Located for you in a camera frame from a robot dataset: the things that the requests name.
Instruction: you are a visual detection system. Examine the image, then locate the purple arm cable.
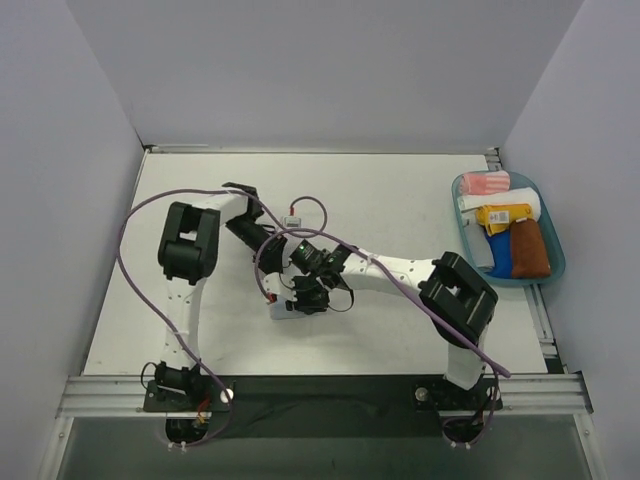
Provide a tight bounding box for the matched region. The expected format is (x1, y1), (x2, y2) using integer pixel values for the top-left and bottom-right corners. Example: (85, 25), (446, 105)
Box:
(253, 227), (512, 447)
(115, 187), (329, 449)

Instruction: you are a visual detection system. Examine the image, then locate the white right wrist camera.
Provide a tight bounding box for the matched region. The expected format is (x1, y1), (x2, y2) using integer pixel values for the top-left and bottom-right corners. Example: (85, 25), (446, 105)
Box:
(262, 272), (297, 304)

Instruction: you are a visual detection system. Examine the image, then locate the brown towel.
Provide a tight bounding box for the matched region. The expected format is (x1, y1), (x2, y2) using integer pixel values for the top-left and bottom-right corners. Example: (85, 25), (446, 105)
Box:
(510, 219), (551, 279)

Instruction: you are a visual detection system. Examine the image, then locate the yellow rolled towel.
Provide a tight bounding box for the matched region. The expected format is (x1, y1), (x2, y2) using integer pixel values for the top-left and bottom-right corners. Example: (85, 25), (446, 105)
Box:
(475, 204), (534, 236)

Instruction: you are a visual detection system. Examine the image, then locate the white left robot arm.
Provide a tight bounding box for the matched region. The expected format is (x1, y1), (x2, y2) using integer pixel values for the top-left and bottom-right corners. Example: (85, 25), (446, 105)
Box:
(154, 182), (270, 412)

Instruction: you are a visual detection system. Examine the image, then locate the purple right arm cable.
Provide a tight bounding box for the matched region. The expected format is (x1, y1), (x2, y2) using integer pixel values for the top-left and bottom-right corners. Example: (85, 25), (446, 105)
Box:
(253, 227), (512, 447)

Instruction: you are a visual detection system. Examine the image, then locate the blue plastic tray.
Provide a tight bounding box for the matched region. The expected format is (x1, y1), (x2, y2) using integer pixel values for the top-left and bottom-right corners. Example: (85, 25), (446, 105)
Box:
(451, 172), (566, 288)

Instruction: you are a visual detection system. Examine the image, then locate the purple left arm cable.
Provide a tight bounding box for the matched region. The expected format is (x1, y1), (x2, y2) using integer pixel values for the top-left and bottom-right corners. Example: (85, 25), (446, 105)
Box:
(115, 187), (329, 449)

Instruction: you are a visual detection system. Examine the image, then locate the pink striped rolled towel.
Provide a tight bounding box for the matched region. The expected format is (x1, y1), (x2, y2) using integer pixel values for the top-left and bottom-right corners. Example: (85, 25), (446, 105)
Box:
(459, 171), (511, 195)

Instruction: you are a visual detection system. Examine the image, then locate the white rolled towel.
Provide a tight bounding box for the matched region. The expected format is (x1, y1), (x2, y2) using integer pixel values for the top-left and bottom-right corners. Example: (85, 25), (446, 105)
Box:
(456, 187), (542, 220)

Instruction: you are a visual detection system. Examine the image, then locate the light blue towel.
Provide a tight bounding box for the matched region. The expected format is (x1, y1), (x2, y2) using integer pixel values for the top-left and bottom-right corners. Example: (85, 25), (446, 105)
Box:
(268, 297), (307, 321)

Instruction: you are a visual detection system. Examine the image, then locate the aluminium frame rail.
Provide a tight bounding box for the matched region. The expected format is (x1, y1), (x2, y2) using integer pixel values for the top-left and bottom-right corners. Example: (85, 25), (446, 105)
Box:
(57, 374), (593, 418)

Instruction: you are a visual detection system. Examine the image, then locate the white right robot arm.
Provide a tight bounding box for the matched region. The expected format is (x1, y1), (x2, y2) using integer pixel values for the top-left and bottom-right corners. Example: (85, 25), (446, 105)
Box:
(289, 240), (498, 410)

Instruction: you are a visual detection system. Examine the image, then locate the grey rolled towel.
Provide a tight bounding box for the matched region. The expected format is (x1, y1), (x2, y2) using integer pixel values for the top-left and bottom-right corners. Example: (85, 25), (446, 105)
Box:
(462, 216), (495, 272)

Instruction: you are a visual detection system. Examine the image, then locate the blue rolled towel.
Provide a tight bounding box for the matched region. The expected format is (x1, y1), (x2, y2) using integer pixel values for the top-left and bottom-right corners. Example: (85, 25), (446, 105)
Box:
(487, 231), (513, 279)

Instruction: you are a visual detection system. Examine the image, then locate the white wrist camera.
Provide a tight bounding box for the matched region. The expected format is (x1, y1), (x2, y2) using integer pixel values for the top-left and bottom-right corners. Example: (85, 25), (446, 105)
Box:
(262, 272), (297, 304)
(281, 215), (302, 229)

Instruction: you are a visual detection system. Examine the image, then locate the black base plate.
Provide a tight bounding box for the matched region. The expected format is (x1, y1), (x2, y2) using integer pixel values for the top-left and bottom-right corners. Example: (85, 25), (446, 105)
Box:
(165, 387), (499, 444)

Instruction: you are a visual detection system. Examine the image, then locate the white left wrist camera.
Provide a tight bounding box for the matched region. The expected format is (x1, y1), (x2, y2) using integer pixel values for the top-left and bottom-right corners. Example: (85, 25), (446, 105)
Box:
(281, 215), (302, 229)

